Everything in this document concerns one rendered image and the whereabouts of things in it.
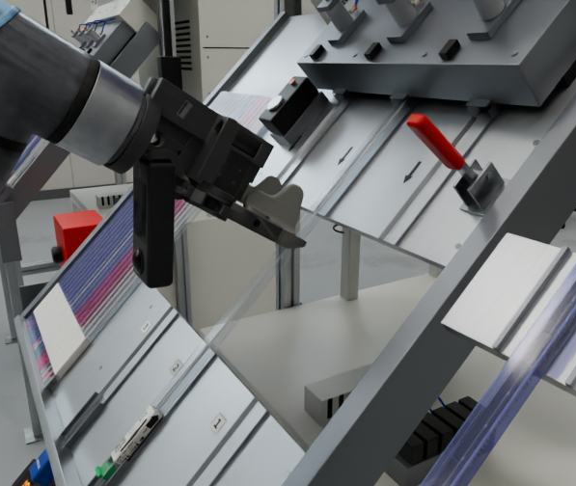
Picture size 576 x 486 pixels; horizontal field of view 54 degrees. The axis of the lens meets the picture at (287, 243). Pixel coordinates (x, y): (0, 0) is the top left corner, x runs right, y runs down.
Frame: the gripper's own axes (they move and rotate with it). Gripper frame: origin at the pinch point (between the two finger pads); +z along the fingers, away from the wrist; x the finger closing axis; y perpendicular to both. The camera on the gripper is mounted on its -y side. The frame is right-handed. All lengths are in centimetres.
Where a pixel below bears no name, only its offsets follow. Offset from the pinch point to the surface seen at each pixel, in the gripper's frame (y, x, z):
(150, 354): -18.5, 9.1, -3.2
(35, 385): -31.7, 23.3, -8.5
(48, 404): -31.5, 18.4, -7.5
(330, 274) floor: -5, 191, 167
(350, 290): -3, 45, 52
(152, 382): -20.0, 5.0, -3.5
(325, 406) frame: -18.5, 10.0, 26.4
